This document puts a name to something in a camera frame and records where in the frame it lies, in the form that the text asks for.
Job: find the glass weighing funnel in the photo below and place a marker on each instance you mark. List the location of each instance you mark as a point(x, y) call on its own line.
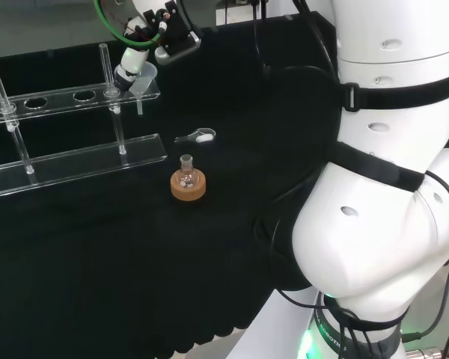
point(204, 137)

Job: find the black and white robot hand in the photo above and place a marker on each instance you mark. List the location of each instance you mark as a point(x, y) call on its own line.
point(132, 60)

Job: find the grey camera on black mount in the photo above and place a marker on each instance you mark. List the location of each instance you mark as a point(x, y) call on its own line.
point(172, 30)

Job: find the black cloth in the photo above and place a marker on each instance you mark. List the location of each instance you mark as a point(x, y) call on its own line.
point(134, 261)

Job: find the clear funnel stand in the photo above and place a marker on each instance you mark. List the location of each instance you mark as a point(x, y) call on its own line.
point(78, 161)

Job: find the clear plastic funnel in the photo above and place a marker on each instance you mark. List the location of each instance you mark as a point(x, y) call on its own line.
point(148, 75)

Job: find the glass round-bottom flask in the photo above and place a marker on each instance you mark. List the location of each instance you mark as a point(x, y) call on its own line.
point(187, 175)

